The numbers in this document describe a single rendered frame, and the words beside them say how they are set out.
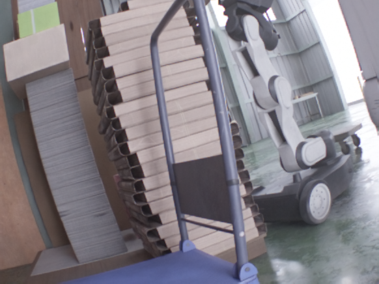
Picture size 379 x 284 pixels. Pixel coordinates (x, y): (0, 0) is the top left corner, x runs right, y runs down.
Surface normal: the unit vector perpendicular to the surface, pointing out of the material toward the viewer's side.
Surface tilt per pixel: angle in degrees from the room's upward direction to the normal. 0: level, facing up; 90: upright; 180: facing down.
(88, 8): 90
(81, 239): 90
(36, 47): 90
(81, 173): 90
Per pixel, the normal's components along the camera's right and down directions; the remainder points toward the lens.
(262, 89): -0.79, 0.27
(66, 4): 0.29, -0.13
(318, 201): 0.51, -0.20
